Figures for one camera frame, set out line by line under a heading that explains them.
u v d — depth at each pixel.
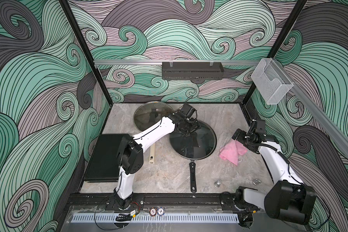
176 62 0.92
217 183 0.76
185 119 0.65
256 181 0.77
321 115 0.60
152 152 0.81
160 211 0.71
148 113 1.02
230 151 0.88
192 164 0.79
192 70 0.96
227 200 0.73
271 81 0.79
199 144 1.08
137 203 0.73
